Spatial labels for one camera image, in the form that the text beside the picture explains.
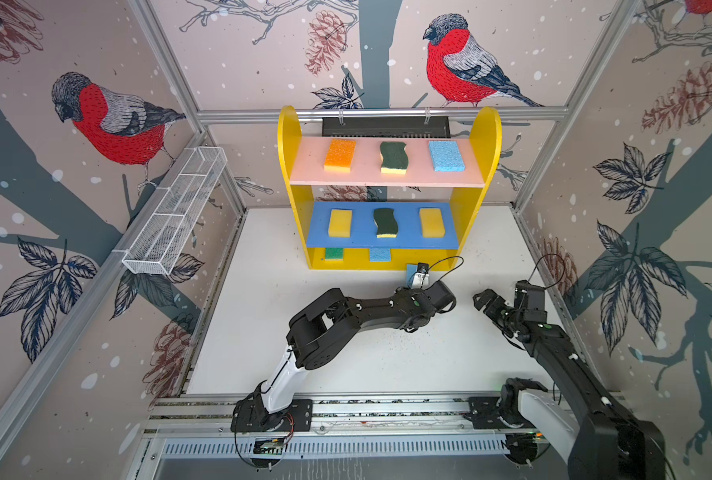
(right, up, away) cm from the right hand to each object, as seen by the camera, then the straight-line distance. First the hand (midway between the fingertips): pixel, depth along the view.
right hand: (482, 307), depth 86 cm
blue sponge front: (-29, +14, +17) cm, 37 cm away
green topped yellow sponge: (-46, +15, +17) cm, 51 cm away
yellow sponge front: (-13, +25, +7) cm, 29 cm away
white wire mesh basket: (-85, +19, -15) cm, 88 cm away
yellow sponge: (-43, +25, +9) cm, 50 cm away
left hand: (-16, +2, +4) cm, 17 cm away
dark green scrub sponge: (-28, +25, +9) cm, 38 cm away
